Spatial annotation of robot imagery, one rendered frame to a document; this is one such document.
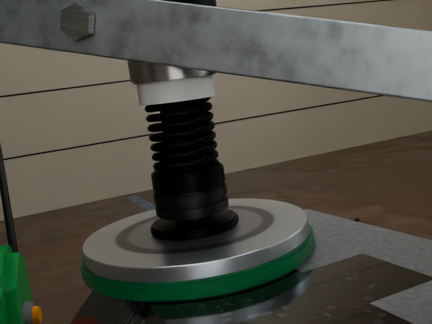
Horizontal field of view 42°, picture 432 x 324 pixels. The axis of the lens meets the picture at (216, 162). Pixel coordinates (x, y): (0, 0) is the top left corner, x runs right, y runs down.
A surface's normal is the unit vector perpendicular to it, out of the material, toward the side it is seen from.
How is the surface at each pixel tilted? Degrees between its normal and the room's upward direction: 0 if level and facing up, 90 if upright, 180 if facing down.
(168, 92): 90
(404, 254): 0
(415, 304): 0
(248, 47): 90
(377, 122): 90
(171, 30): 90
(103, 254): 0
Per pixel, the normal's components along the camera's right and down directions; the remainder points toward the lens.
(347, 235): -0.13, -0.98
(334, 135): 0.41, 0.09
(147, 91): -0.64, 0.20
